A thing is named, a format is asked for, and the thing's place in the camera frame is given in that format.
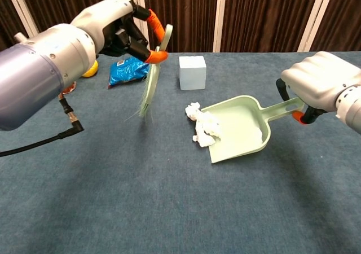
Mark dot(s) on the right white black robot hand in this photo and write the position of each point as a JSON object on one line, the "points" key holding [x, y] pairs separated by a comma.
{"points": [[318, 79]]}

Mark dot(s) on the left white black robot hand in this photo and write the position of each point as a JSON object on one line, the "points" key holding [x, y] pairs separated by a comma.
{"points": [[104, 14]]}

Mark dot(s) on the mint green hand broom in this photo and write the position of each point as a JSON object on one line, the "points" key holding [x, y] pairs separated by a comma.
{"points": [[153, 79]]}

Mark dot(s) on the mint green dustpan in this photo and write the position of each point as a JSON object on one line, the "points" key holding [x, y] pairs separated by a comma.
{"points": [[242, 129]]}

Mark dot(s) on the white paper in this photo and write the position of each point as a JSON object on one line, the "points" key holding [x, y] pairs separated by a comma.
{"points": [[206, 127]]}

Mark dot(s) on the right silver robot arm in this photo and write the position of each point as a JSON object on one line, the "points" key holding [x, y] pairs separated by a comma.
{"points": [[351, 107]]}

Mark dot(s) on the left lavender silver robot arm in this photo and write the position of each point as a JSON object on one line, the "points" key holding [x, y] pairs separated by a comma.
{"points": [[34, 76]]}

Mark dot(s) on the brown curtain partition panel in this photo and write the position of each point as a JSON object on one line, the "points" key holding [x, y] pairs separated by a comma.
{"points": [[268, 14], [186, 14], [344, 14], [70, 0], [4, 8]]}

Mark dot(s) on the yellow pear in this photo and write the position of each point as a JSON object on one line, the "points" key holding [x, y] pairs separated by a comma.
{"points": [[91, 70]]}

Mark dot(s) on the blue snack bag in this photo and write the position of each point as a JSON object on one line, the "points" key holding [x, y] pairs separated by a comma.
{"points": [[127, 73]]}

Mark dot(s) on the white drink bottle yellow cap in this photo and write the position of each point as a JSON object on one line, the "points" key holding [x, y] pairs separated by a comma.
{"points": [[69, 89]]}

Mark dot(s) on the pale blue cube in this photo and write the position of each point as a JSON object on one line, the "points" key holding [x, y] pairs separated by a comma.
{"points": [[191, 73]]}

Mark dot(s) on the blue felt table mat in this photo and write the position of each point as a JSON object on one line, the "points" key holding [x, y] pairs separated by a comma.
{"points": [[180, 203]]}

